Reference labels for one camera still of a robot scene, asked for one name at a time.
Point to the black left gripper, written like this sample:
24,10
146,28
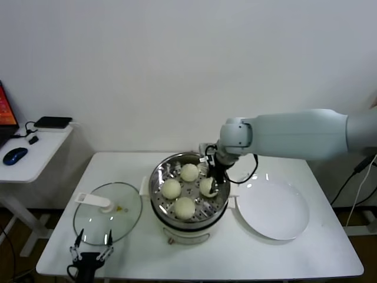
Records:
87,265

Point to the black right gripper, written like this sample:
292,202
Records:
218,169

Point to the white steamed baozi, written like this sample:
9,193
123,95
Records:
188,172
206,187
184,207
171,189

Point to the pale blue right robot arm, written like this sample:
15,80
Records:
294,135

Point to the steel perforated steamer basket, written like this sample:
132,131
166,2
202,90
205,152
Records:
159,177

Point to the white electric cooker base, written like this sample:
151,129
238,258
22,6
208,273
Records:
188,233

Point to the white round plate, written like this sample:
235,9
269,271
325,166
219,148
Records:
271,209

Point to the white side desk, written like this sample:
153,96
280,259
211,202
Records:
35,165

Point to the blue computer mouse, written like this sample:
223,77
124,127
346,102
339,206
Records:
15,155

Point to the small black dongle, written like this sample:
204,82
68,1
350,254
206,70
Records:
33,140

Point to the black flat box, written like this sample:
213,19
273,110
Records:
53,122

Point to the white table foot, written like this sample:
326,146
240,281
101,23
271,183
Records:
362,230

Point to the open laptop with red screen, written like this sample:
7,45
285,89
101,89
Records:
6,112

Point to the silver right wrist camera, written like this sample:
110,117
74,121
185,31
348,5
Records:
203,151

